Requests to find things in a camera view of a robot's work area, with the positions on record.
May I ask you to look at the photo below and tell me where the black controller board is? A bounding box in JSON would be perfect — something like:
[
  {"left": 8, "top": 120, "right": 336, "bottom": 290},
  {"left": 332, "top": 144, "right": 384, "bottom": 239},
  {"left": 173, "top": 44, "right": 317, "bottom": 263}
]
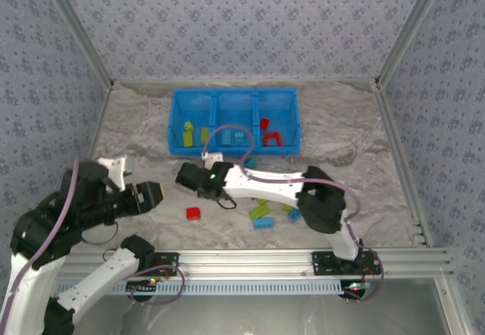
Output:
[
  {"left": 126, "top": 278, "right": 159, "bottom": 294},
  {"left": 339, "top": 280, "right": 371, "bottom": 301}
]

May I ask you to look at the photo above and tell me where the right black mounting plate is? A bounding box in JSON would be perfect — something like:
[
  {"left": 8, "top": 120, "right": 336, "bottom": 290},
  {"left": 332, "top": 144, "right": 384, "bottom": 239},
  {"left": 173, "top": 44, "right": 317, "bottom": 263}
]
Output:
[{"left": 311, "top": 250, "right": 382, "bottom": 277}]

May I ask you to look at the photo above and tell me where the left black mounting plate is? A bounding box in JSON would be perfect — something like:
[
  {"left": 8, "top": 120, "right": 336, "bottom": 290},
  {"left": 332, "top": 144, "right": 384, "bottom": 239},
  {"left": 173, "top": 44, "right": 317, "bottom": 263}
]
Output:
[{"left": 149, "top": 252, "right": 180, "bottom": 277}]

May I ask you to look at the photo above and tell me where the white slotted cable duct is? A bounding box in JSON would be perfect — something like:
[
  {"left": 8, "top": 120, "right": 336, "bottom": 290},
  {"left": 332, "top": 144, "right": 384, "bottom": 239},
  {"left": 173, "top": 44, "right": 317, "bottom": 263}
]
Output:
[{"left": 113, "top": 278, "right": 343, "bottom": 297}]

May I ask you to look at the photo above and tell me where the red lego window frame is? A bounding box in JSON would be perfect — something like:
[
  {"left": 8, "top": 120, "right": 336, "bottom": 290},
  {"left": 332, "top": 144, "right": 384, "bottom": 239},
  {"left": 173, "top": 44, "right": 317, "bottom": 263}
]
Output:
[{"left": 263, "top": 131, "right": 285, "bottom": 148}]

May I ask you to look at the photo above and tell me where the black mounting plate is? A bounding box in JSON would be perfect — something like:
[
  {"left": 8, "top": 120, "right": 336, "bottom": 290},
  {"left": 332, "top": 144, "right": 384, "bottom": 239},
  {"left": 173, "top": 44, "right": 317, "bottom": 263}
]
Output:
[
  {"left": 149, "top": 252, "right": 180, "bottom": 277},
  {"left": 311, "top": 250, "right": 382, "bottom": 277}
]

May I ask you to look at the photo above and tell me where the right thin black cable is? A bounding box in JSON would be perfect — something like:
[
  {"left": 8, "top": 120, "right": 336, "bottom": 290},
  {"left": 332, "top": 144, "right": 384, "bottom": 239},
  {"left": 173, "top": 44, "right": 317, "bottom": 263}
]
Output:
[{"left": 215, "top": 194, "right": 238, "bottom": 211}]

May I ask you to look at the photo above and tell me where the aluminium frame post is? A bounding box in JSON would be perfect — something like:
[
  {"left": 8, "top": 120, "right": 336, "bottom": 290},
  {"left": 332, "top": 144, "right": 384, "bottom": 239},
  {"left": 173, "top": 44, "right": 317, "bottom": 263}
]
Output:
[
  {"left": 374, "top": 0, "right": 452, "bottom": 86},
  {"left": 37, "top": 0, "right": 114, "bottom": 88}
]

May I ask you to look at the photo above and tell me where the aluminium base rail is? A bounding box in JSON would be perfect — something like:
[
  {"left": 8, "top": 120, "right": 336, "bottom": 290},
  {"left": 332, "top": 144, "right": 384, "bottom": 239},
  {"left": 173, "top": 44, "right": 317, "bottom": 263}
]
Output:
[{"left": 39, "top": 246, "right": 455, "bottom": 280}]

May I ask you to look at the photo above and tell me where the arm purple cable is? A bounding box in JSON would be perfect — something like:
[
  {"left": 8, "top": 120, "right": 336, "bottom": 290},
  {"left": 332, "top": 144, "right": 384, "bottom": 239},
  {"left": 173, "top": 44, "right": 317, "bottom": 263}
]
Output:
[
  {"left": 202, "top": 124, "right": 386, "bottom": 304},
  {"left": 0, "top": 155, "right": 186, "bottom": 335}
]

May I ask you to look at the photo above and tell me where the grey metal sheet panel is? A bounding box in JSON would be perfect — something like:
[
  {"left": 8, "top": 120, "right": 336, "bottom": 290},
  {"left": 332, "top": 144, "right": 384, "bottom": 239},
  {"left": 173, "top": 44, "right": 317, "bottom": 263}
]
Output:
[{"left": 48, "top": 293, "right": 452, "bottom": 335}]

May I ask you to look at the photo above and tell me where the thin black cable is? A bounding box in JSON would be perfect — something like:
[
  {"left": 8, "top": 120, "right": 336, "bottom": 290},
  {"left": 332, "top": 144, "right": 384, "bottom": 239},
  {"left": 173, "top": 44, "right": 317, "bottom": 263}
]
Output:
[
  {"left": 215, "top": 194, "right": 238, "bottom": 211},
  {"left": 80, "top": 219, "right": 120, "bottom": 246}
]

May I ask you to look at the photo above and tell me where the left thin black cable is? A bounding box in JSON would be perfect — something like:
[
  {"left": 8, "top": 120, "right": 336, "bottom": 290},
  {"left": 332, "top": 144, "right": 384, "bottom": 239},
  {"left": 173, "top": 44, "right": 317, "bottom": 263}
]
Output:
[{"left": 80, "top": 219, "right": 120, "bottom": 246}]

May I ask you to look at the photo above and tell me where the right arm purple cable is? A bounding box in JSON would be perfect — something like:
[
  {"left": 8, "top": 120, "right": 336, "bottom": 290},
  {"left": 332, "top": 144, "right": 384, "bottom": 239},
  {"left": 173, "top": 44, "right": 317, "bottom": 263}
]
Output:
[{"left": 202, "top": 124, "right": 386, "bottom": 304}]

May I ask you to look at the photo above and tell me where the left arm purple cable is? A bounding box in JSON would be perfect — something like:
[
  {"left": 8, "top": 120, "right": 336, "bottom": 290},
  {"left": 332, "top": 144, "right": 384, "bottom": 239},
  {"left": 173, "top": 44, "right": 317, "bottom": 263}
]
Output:
[{"left": 0, "top": 155, "right": 186, "bottom": 335}]

